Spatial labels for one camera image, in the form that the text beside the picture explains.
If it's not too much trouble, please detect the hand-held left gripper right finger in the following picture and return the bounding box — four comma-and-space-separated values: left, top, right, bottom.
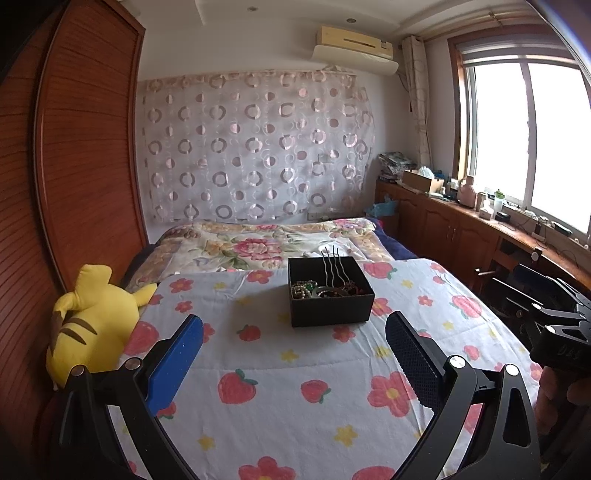
385, 311, 541, 480

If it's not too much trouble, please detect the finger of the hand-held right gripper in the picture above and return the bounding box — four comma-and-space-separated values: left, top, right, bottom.
514, 264, 591, 324
491, 277, 579, 334

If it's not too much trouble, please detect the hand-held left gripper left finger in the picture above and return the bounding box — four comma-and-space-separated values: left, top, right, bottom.
51, 314, 206, 480

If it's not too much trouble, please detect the black jewelry box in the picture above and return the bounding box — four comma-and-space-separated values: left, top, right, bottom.
287, 256, 376, 328

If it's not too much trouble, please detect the white pearl necklace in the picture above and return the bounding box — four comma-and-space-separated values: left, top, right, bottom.
292, 279, 319, 301

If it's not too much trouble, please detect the person's right hand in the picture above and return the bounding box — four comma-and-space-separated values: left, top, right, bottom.
534, 367, 591, 437

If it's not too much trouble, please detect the yellow plush toy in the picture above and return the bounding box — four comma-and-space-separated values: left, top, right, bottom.
45, 264, 158, 393

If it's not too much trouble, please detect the wooden side cabinet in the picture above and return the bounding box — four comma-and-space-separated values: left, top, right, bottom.
374, 178, 591, 317

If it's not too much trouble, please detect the strawberry print bedsheet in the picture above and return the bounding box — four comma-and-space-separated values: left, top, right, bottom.
106, 257, 544, 480

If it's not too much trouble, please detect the pink container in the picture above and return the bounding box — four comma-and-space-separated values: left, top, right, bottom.
456, 174, 479, 208

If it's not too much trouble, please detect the dark blue blanket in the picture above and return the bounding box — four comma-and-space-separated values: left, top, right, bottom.
373, 219, 420, 260

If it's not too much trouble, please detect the silver hair comb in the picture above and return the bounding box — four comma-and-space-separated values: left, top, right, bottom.
320, 246, 357, 291

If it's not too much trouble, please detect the floral quilt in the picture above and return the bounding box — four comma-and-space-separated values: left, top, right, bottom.
154, 218, 408, 283

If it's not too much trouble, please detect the cardboard tissue box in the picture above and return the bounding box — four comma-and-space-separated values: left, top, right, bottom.
401, 167, 446, 195

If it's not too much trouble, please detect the blue plastic bag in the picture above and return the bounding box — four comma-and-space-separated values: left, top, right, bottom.
366, 195, 400, 219

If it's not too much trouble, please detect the wood-framed window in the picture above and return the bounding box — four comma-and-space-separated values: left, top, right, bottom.
447, 24, 591, 243

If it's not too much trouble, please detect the stack of papers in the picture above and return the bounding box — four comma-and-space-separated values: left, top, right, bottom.
378, 151, 417, 182

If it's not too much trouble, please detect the beige window curtain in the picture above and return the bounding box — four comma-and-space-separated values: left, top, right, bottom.
400, 34, 435, 171

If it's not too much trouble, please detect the brown wooden wardrobe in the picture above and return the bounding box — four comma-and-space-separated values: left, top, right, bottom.
0, 0, 151, 462

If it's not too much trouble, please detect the circle-patterned sheer curtain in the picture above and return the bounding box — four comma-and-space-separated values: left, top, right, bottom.
137, 67, 376, 225

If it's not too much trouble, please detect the wall air conditioner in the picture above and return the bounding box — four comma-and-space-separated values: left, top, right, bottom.
311, 25, 400, 75

